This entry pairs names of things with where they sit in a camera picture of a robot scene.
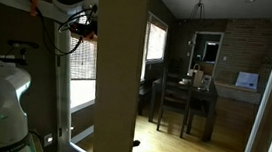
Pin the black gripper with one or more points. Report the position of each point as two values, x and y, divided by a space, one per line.
89 23

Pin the black door hinge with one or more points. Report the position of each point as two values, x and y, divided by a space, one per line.
59 132
58 61

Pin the bright framed window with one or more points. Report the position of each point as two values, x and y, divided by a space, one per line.
156 41

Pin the dark wooden bench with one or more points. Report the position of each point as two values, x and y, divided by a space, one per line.
145 93

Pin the dark wooden slat chair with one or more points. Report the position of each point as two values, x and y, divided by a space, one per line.
173 108

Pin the brown paper bag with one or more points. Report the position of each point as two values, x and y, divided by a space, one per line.
197 78

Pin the clear glass container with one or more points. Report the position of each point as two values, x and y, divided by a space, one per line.
205 82

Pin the dark wooden dining table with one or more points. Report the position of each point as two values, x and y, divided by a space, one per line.
209 120

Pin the black camera on mount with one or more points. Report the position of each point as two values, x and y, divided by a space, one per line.
22 44

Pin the white door frame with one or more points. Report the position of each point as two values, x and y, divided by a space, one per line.
58 105

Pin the white light switch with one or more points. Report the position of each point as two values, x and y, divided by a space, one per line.
224 57

